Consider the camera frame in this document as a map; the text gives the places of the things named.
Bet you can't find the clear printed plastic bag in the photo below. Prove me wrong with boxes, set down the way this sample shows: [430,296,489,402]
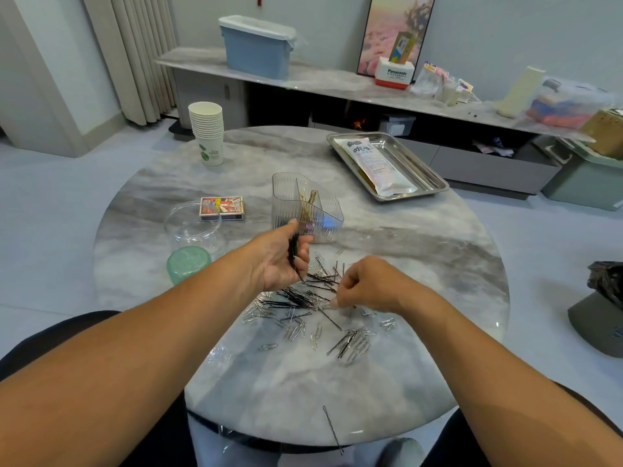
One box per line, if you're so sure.
[343,137,420,197]

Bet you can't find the person's right forearm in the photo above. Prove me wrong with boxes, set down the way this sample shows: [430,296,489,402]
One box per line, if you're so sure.
[409,291,623,467]

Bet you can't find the beige curtain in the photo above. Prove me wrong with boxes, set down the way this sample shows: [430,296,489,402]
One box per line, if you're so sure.
[80,0,179,127]

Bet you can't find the cream paper roll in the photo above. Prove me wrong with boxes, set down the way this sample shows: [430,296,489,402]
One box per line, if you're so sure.
[497,66,547,119]

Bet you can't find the clear round plastic bowl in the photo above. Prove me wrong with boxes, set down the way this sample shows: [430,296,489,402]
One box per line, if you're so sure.
[164,201,221,247]

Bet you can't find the cardboard box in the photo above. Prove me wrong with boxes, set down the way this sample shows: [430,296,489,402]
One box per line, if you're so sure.
[582,108,623,160]

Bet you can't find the person's left hand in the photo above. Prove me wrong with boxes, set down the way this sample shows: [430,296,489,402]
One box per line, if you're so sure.
[238,219,315,296]

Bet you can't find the clear storage box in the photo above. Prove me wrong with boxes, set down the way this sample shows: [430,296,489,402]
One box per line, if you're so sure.
[528,77,619,130]

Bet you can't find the clear ribbed organizer box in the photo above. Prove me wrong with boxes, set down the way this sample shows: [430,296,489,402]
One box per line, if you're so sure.
[271,172,345,241]

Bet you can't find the pile of floss picks and clips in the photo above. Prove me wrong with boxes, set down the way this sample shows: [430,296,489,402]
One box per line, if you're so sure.
[241,187,400,368]

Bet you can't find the person's left forearm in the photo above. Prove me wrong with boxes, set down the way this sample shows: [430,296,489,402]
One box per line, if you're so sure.
[0,250,264,467]

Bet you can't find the blue storage box white lid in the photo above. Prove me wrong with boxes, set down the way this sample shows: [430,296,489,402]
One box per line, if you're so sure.
[218,14,299,80]

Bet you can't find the clear bag of snacks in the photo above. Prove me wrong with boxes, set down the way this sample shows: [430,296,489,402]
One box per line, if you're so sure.
[411,63,448,97]

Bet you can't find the white box in cabinet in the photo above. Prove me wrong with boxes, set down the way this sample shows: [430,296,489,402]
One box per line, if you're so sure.
[378,114,418,138]

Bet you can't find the grey cabinet with marble top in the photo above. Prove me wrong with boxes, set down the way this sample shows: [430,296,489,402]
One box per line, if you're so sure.
[156,46,595,198]

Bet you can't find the metal tray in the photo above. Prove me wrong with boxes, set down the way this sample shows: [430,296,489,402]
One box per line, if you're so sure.
[326,131,451,202]

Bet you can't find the framed pink picture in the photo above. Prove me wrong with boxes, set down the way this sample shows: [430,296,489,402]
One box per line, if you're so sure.
[357,0,437,77]

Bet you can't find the person's right hand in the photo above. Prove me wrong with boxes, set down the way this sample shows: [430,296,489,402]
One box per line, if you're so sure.
[333,254,434,317]

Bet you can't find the colourful matchbox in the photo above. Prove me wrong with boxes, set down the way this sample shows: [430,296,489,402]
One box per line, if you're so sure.
[199,195,245,221]

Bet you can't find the small colourful box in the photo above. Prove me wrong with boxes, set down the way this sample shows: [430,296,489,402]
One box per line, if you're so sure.
[389,30,419,64]

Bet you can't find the group of white paper cups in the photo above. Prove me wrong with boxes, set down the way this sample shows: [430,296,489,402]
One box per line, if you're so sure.
[188,101,226,168]

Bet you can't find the grey green storage bin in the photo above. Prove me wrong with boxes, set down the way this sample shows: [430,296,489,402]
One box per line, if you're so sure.
[533,136,623,212]

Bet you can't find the white and red small box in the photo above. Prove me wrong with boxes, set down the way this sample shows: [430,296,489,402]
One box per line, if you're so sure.
[374,56,417,90]

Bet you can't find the pale green plastic lid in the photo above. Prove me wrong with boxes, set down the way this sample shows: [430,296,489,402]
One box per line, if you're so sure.
[165,245,214,273]

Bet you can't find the trash bin with black bag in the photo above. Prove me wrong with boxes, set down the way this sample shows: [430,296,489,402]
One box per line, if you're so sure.
[568,260,623,359]

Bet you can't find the loose papers in cabinet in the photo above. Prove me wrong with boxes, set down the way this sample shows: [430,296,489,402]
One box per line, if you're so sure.
[472,138,518,156]

